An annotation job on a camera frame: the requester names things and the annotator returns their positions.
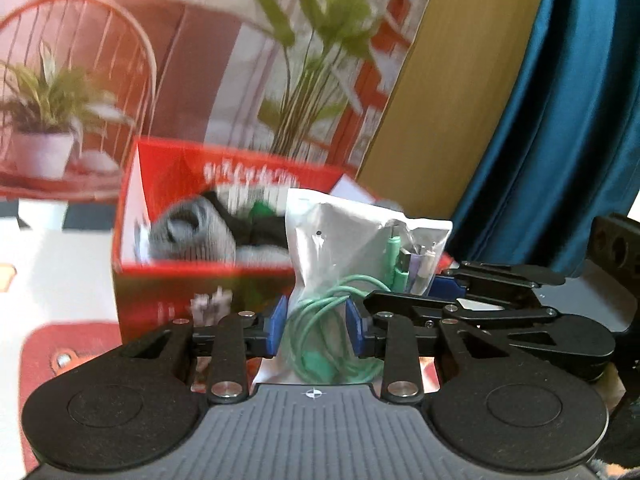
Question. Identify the blue curtain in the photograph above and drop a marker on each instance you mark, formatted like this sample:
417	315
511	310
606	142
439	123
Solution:
566	148

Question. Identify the black and grey glove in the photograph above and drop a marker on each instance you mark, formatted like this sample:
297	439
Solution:
260	231

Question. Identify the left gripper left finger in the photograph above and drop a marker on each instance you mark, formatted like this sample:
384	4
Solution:
238	337

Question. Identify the green leaf-shaped sachet with tassel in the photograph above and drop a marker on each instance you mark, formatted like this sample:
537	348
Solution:
262	210

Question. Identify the printed room backdrop poster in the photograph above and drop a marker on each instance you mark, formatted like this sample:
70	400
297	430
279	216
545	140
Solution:
84	82

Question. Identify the cartoon printed table mat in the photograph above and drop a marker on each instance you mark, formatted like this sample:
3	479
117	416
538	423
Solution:
57	302

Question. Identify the plastic bag with green cable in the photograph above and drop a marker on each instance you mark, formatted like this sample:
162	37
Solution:
341	250

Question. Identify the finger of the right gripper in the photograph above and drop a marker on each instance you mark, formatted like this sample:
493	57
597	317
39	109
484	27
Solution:
450	309
491	280

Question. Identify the white cloth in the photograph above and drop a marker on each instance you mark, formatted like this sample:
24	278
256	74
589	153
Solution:
142	251

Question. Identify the red strawberry box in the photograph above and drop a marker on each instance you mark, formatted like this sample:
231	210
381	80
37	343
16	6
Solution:
160	173

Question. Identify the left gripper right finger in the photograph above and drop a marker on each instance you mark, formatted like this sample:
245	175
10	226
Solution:
403	335

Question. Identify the grey knitted cloth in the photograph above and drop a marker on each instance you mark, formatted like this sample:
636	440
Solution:
191	230

